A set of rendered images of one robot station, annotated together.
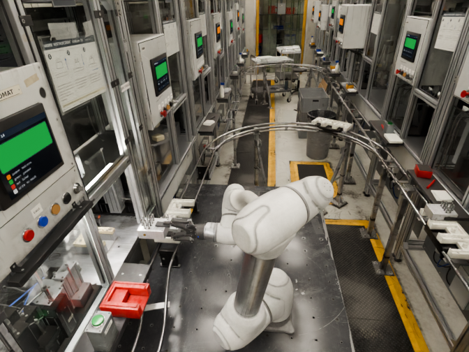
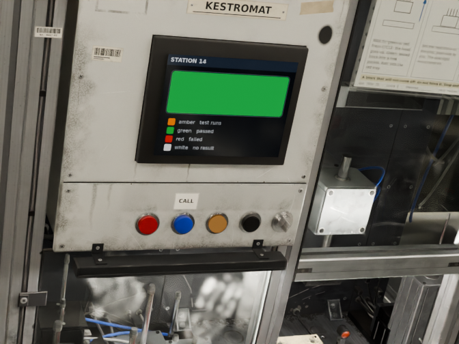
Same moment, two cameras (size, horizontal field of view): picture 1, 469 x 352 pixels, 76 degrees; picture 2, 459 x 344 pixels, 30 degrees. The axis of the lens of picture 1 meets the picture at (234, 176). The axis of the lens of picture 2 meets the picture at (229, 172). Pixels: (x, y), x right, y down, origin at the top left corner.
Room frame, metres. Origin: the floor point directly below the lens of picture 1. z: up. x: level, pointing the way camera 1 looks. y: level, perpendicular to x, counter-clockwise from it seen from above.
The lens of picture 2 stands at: (0.08, -0.51, 2.05)
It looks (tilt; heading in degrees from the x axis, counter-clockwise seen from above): 23 degrees down; 58
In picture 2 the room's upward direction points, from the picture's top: 11 degrees clockwise
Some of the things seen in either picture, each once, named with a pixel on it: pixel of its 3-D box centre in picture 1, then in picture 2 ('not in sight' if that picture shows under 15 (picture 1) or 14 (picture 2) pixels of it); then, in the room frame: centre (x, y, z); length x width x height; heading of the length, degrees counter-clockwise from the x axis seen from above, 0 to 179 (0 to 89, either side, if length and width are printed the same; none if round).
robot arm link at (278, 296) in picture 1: (273, 292); not in sight; (0.87, -0.16, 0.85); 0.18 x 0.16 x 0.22; 130
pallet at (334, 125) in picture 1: (331, 126); not in sight; (2.82, -0.99, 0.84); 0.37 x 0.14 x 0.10; 51
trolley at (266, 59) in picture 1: (271, 78); not in sight; (6.60, -0.87, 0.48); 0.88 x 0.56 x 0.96; 101
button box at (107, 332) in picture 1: (100, 330); not in sight; (0.64, 0.50, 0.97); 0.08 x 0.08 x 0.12; 83
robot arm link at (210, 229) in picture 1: (211, 232); not in sight; (1.07, 0.12, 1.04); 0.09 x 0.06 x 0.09; 172
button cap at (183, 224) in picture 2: (42, 221); (182, 223); (0.70, 0.57, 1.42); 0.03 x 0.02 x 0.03; 173
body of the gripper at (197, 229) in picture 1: (195, 230); not in sight; (1.08, 0.19, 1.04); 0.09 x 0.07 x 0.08; 82
